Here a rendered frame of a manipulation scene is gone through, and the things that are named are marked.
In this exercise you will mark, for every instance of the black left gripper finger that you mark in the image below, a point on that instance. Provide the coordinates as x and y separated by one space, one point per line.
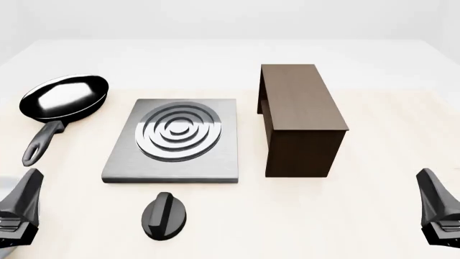
25 195

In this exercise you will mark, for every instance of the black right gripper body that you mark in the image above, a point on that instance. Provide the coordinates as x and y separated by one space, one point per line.
443 233

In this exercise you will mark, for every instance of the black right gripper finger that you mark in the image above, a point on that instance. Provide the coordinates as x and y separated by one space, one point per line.
436 197

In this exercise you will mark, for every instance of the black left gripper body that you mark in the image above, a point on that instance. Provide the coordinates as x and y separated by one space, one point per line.
14 232

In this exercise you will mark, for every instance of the round black stove knob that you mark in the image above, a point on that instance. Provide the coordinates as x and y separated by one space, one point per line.
163 215

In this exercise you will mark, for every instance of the flat grey stove plate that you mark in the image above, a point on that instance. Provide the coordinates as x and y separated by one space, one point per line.
172 159

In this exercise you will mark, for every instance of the black frying pan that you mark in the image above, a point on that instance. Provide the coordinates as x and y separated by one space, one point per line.
64 97

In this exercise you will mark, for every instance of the dark brown wooden cabinet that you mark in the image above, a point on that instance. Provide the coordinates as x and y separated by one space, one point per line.
305 113

